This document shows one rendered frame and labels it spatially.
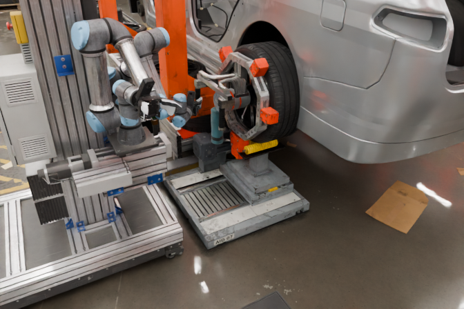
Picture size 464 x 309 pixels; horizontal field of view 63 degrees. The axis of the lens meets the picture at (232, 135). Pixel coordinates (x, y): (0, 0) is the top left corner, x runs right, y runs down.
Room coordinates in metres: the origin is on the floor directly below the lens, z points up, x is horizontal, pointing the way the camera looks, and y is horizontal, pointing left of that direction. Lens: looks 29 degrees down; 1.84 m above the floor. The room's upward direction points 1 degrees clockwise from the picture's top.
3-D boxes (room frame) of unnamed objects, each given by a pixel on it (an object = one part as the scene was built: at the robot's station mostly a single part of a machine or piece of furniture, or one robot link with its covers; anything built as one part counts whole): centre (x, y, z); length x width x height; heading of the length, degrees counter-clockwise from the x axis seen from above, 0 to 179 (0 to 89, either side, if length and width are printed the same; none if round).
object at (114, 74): (2.21, 0.78, 0.98); 0.13 x 0.12 x 0.14; 145
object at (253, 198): (2.41, -0.19, 0.13); 0.50 x 0.36 x 0.10; 30
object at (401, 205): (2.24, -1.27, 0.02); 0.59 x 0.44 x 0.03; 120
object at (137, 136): (1.77, 0.54, 0.87); 0.15 x 0.15 x 0.10
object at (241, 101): (2.26, 0.01, 0.85); 0.21 x 0.14 x 0.14; 120
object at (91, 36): (1.68, 0.64, 1.19); 0.15 x 0.12 x 0.55; 133
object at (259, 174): (2.38, -0.20, 0.32); 0.40 x 0.30 x 0.28; 30
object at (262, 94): (2.29, -0.06, 0.85); 0.54 x 0.07 x 0.54; 30
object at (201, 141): (2.60, 0.09, 0.26); 0.42 x 0.18 x 0.35; 120
